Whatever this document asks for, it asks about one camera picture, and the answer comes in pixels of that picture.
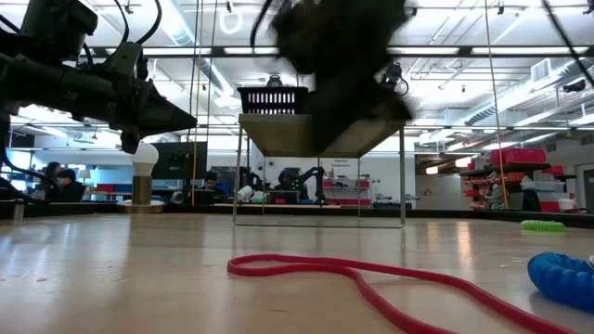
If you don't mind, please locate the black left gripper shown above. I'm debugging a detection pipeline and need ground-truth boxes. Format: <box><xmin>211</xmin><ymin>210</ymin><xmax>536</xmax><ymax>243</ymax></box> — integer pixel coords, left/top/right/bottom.
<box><xmin>92</xmin><ymin>41</ymin><xmax>199</xmax><ymax>155</ymax></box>

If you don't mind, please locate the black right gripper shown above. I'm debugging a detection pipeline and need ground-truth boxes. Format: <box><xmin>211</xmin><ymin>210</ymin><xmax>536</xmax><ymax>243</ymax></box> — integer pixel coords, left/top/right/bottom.
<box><xmin>271</xmin><ymin>0</ymin><xmax>415</xmax><ymax>154</ymax></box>

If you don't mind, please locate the black slotted plastic basket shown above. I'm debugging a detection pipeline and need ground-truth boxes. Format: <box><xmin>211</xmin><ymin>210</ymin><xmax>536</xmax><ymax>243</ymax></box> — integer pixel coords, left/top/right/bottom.
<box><xmin>236</xmin><ymin>85</ymin><xmax>311</xmax><ymax>116</ymax></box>

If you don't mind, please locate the black monitor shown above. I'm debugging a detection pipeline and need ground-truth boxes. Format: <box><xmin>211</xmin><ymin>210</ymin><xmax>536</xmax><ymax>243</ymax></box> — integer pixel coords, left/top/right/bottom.
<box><xmin>150</xmin><ymin>140</ymin><xmax>209</xmax><ymax>182</ymax></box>

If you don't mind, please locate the white bulb wooden lamp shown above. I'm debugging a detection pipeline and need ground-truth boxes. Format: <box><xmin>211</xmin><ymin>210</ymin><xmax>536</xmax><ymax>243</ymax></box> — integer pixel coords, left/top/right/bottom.
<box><xmin>115</xmin><ymin>142</ymin><xmax>166</xmax><ymax>215</ymax></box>

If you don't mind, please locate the ceiling light strip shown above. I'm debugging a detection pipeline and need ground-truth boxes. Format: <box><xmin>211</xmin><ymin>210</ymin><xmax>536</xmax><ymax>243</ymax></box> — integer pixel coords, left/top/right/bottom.
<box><xmin>387</xmin><ymin>45</ymin><xmax>460</xmax><ymax>56</ymax></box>
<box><xmin>141</xmin><ymin>45</ymin><xmax>213</xmax><ymax>56</ymax></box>
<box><xmin>471</xmin><ymin>45</ymin><xmax>590</xmax><ymax>56</ymax></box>
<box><xmin>222</xmin><ymin>45</ymin><xmax>280</xmax><ymax>56</ymax></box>

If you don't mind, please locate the pale green perforated metal riser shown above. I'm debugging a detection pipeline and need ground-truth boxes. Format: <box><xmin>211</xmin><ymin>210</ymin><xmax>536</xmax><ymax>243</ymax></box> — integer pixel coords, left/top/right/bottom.
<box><xmin>231</xmin><ymin>113</ymin><xmax>407</xmax><ymax>228</ymax></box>

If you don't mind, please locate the red rubber band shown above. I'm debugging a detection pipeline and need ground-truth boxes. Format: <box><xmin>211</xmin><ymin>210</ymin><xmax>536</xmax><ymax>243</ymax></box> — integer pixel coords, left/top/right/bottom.
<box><xmin>226</xmin><ymin>252</ymin><xmax>579</xmax><ymax>334</ymax></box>

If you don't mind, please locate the red storage bin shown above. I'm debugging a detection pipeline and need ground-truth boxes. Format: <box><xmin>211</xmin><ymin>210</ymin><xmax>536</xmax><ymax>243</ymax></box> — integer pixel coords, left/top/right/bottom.
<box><xmin>489</xmin><ymin>148</ymin><xmax>548</xmax><ymax>166</ymax></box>

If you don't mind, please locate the black storage rack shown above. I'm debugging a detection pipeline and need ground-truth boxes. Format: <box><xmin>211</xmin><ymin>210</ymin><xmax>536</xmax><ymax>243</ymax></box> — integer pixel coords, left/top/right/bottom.
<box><xmin>458</xmin><ymin>147</ymin><xmax>579</xmax><ymax>214</ymax></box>

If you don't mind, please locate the black ceiling camera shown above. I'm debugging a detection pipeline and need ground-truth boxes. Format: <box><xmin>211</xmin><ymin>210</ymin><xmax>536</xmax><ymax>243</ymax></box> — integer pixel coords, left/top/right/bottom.
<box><xmin>379</xmin><ymin>61</ymin><xmax>409</xmax><ymax>96</ymax></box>

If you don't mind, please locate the yellow hanging cord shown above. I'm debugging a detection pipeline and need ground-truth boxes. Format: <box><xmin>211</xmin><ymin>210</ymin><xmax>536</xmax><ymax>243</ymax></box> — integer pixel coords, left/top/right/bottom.
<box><xmin>484</xmin><ymin>0</ymin><xmax>510</xmax><ymax>210</ymax></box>

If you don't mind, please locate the black metal table frame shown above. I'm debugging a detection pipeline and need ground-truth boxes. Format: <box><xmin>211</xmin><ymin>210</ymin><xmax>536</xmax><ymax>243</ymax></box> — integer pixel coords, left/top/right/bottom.
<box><xmin>0</xmin><ymin>199</ymin><xmax>594</xmax><ymax>229</ymax></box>

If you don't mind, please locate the green coil hair tie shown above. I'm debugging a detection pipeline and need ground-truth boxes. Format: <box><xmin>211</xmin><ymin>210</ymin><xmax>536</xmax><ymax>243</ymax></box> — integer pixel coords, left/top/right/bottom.
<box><xmin>519</xmin><ymin>219</ymin><xmax>566</xmax><ymax>234</ymax></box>

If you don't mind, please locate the blue coil hair tie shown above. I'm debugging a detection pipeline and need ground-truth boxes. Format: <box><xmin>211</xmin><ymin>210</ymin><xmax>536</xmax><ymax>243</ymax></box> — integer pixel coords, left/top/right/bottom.
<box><xmin>526</xmin><ymin>251</ymin><xmax>594</xmax><ymax>313</ymax></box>

